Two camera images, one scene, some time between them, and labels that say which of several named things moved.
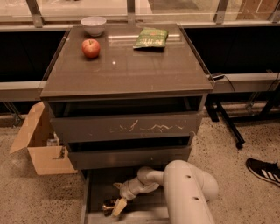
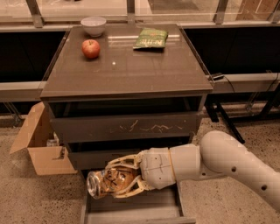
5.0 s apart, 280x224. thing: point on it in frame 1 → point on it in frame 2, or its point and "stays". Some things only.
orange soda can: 108,209 → 103,181
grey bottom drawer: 150,206 stays
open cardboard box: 39,135 stays
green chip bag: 150,38 stays
